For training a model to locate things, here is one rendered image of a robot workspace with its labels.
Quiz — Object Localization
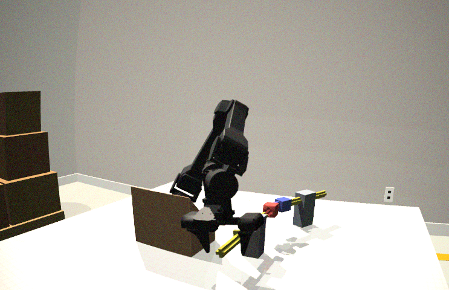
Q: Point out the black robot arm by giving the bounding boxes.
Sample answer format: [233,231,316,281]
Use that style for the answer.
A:
[169,99,249,232]

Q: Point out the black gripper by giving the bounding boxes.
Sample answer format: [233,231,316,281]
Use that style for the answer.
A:
[180,193,264,256]

